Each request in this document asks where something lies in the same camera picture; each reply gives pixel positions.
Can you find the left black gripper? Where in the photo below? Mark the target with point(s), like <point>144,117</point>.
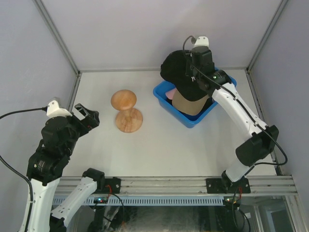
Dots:
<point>91,121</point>

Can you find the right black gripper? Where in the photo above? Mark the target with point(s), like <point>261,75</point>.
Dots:
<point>188,72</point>

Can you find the black baseball cap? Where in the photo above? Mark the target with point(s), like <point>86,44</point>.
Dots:
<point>174,70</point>

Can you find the pink baseball cap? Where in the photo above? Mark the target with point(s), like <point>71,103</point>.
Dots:
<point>170,94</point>

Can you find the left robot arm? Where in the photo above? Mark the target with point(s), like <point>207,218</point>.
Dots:
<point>45,168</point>

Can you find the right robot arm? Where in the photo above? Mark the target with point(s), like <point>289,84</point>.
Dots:
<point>259,139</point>

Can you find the wooden hat stand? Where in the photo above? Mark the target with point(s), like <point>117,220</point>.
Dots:
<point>128,119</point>

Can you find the tan baseball cap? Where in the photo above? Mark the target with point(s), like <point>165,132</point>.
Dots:
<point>185,106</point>

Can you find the blue plastic bin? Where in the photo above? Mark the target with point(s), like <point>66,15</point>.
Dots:
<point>187,120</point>

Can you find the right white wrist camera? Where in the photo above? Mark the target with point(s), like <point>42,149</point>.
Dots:
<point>201,41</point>

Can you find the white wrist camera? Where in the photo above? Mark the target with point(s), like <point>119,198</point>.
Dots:
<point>201,41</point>
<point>54,109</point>

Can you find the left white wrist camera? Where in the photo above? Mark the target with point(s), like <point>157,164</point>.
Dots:
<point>54,109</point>

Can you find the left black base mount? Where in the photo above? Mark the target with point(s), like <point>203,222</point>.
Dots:
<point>109,185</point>

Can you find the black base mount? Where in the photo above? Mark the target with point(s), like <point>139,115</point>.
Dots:
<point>109,185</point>
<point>217,186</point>

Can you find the perforated cable tray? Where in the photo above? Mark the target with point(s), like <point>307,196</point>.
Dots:
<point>155,201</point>

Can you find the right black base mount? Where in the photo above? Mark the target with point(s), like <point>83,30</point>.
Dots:
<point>217,186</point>

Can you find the aluminium front rail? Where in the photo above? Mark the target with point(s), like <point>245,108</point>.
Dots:
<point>195,186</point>

